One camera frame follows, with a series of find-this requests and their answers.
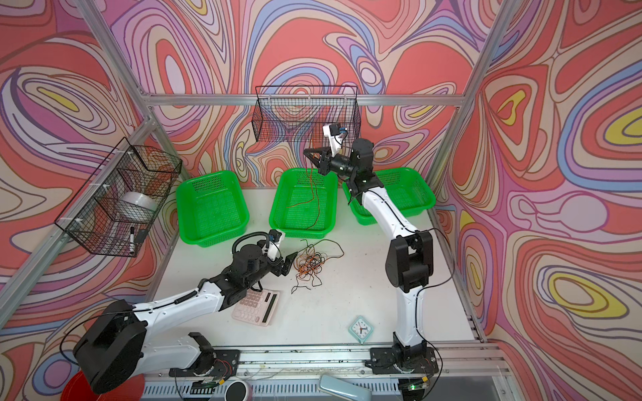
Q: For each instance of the middle green plastic basket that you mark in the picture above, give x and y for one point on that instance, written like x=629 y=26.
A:
x=305 y=204

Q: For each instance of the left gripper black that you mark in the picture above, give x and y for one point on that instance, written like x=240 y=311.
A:
x=279 y=270

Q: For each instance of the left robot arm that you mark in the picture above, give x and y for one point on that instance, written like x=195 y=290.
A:
x=118 y=344

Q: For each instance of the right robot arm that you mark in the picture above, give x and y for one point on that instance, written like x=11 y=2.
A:
x=409 y=261

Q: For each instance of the round black white cup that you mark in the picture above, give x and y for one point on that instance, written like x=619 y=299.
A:
x=238 y=390

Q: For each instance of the teal square clock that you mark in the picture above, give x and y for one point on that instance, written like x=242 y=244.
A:
x=360 y=329

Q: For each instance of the black wire wall basket left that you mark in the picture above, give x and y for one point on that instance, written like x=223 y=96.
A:
x=124 y=197

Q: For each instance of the left green plastic basket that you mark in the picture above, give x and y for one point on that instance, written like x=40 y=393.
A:
x=211 y=209

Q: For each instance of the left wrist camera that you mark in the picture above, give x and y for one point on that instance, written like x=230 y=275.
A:
x=273 y=246

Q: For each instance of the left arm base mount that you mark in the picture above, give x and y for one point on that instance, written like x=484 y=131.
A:
x=210 y=362

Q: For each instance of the black wire wall basket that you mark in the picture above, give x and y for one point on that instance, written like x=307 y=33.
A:
x=124 y=197
x=299 y=113

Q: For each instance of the pink calculator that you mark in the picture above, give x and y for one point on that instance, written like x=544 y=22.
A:
x=257 y=308

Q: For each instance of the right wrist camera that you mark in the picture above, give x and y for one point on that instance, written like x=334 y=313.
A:
x=335 y=134

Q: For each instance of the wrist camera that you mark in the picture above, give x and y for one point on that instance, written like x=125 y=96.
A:
x=335 y=134
x=273 y=246

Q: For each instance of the black wire wall basket back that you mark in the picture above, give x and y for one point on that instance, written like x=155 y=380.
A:
x=299 y=113

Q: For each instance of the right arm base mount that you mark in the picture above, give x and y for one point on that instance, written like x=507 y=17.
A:
x=399 y=360

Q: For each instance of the grey blue handle object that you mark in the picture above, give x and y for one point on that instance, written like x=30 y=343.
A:
x=342 y=389

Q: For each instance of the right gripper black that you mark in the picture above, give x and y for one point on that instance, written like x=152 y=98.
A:
x=325 y=159

